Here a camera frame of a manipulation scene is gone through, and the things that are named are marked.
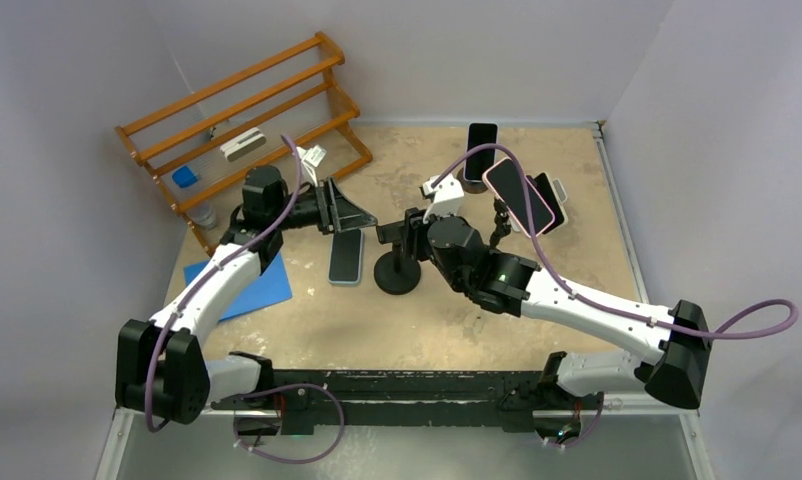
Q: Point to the white eraser block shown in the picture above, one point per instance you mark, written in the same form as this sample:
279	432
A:
243	144

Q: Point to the clear plastic cup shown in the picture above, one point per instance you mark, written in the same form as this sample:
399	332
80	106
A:
204	215

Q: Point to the orange wooden rack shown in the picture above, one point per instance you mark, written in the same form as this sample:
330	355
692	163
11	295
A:
342	107

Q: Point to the black phone on silver stand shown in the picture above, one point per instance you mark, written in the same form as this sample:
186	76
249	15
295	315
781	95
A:
544	187

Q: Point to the black phone on round stand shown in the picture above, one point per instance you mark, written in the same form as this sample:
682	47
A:
479	134

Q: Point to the black base frame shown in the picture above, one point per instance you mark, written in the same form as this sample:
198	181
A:
513	401

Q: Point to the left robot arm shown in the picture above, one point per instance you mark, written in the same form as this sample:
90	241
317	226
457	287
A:
161	370

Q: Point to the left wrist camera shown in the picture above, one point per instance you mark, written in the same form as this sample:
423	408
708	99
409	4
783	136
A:
310	159

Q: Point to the black phone stand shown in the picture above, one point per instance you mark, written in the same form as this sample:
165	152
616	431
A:
502	223
396	277

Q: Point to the silver phone stand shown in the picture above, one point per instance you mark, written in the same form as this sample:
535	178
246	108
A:
559	190

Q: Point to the blue mat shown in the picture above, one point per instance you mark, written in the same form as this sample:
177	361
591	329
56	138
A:
255	289

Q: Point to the light blue case phone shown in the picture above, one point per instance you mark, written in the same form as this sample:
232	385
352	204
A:
346	257

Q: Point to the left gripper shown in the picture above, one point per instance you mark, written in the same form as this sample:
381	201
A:
336	212

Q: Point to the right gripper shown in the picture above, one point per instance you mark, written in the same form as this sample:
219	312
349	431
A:
413	232

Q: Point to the blue cube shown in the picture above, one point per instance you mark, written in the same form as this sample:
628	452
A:
184	177

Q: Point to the pink case phone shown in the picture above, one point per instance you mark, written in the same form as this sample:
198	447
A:
526	206

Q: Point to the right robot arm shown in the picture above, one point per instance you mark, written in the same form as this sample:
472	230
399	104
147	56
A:
660	350

